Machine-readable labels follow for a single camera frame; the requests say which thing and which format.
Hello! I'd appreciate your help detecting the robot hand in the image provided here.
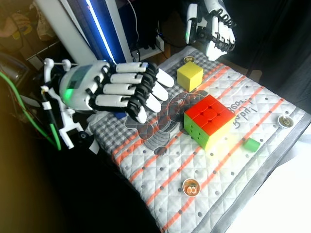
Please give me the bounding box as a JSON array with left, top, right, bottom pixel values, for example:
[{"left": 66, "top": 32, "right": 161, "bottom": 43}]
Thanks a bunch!
[
  {"left": 59, "top": 60, "right": 175, "bottom": 123},
  {"left": 185, "top": 0, "right": 238, "bottom": 62}
]

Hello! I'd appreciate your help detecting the yellow cube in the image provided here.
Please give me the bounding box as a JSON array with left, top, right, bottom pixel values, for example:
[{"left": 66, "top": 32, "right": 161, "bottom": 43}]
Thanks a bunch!
[{"left": 176, "top": 61, "right": 204, "bottom": 93}]

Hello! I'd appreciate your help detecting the Rubik's cube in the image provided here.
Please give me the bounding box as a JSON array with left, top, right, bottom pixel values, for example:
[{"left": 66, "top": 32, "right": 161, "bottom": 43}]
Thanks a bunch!
[{"left": 183, "top": 94, "right": 236, "bottom": 151}]

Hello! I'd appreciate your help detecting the green cylinder block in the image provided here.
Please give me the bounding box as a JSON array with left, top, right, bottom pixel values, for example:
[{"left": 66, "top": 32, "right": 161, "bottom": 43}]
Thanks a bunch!
[{"left": 243, "top": 137, "right": 261, "bottom": 153}]

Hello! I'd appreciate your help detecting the white power strip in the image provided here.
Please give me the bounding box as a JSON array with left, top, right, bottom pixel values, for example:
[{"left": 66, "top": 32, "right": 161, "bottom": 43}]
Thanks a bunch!
[{"left": 131, "top": 35, "right": 166, "bottom": 62}]

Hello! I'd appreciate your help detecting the white column with blue light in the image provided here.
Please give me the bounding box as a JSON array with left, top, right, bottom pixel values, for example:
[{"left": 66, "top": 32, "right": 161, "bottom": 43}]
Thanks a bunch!
[{"left": 34, "top": 0, "right": 133, "bottom": 67}]

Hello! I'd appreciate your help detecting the grey quilt with printed bear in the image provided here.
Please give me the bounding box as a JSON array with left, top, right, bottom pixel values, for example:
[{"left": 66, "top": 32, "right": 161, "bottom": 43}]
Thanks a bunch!
[{"left": 87, "top": 45, "right": 308, "bottom": 233}]

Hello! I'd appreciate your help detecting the green cable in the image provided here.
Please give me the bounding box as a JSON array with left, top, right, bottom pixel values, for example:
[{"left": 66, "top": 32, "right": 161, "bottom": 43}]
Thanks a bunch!
[{"left": 0, "top": 71, "right": 62, "bottom": 151}]

